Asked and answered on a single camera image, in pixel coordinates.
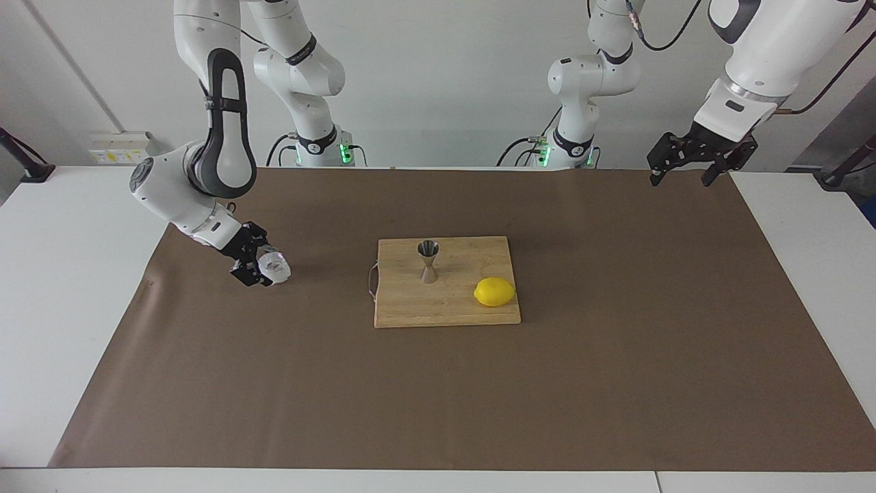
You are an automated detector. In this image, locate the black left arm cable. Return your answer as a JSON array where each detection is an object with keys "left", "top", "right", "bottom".
[{"left": 625, "top": 0, "right": 876, "bottom": 117}]

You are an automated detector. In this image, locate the wooden cutting board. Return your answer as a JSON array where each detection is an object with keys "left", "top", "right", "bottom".
[{"left": 368, "top": 236, "right": 522, "bottom": 329}]

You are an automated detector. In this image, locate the white wall socket strip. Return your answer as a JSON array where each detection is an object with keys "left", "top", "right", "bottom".
[{"left": 89, "top": 131, "right": 159, "bottom": 166}]

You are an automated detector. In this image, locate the black clamp stand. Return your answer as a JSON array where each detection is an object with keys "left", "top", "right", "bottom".
[
  {"left": 0, "top": 127, "right": 56, "bottom": 184},
  {"left": 813, "top": 134, "right": 876, "bottom": 192}
]

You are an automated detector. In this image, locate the steel double jigger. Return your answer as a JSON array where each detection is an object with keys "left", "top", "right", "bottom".
[{"left": 417, "top": 240, "right": 440, "bottom": 285}]

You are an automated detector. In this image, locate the clear plastic cup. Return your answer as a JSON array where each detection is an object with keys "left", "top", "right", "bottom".
[{"left": 257, "top": 251, "right": 292, "bottom": 286}]

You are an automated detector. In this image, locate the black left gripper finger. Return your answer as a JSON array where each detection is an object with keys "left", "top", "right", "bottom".
[
  {"left": 647, "top": 134, "right": 679, "bottom": 188},
  {"left": 701, "top": 155, "right": 739, "bottom": 188}
]

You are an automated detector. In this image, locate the yellow lemon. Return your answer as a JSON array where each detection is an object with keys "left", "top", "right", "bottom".
[{"left": 474, "top": 277, "right": 516, "bottom": 307}]

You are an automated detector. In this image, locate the black base cable bundle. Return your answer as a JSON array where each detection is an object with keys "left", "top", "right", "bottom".
[
  {"left": 265, "top": 134, "right": 299, "bottom": 168},
  {"left": 496, "top": 101, "right": 563, "bottom": 168}
]

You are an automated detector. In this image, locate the brown paper table mat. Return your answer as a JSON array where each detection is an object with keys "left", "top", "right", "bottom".
[{"left": 48, "top": 167, "right": 876, "bottom": 473}]

